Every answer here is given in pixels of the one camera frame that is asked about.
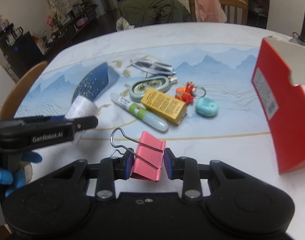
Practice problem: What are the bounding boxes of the blue mountain table mat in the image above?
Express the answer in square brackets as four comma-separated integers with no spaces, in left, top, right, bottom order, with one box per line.
[15,44,269,140]

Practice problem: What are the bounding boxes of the wooden chair left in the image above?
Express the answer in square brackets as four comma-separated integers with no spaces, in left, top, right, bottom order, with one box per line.
[0,61,48,121]

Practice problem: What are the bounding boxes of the red cardboard box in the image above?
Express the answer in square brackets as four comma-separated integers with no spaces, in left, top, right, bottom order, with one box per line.
[252,37,305,174]

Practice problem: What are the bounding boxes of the green white glue pen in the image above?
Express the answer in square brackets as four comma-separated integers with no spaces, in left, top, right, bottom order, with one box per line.
[110,93,168,132]

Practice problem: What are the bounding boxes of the folded sunglasses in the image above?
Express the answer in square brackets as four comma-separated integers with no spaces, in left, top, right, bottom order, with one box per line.
[130,59,176,75]

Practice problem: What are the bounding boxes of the teal round eraser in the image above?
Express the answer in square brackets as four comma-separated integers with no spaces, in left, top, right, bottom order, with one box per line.
[196,98,218,117]

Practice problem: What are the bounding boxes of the wooden chair with pink cloth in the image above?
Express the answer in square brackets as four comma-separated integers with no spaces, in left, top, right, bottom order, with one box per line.
[189,0,248,25]

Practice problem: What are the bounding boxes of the white quilted jacket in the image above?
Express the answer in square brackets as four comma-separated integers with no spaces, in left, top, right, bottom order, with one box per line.
[116,17,135,31]

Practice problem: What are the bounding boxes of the yellow small box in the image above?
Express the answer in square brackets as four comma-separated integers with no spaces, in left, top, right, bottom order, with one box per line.
[140,88,187,126]

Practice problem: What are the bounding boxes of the white silver bottle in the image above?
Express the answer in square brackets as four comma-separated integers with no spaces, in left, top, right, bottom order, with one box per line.
[65,95,98,119]

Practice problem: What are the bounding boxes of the pink binder clip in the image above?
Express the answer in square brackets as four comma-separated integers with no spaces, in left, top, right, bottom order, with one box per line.
[110,127,166,182]

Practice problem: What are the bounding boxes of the blue gloved hand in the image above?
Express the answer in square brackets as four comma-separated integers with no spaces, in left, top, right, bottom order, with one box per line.
[0,151,42,197]

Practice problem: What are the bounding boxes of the olive green jacket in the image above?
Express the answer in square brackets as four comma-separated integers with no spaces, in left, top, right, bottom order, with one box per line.
[119,0,191,27]

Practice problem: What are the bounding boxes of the orange toy keychain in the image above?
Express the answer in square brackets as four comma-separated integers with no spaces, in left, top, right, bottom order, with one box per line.
[175,82,206,105]

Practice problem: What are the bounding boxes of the dark tv cabinet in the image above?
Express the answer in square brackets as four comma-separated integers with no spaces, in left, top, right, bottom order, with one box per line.
[0,5,97,79]

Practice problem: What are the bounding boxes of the pink cloth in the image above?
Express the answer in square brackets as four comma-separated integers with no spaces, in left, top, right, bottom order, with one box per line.
[194,0,227,23]

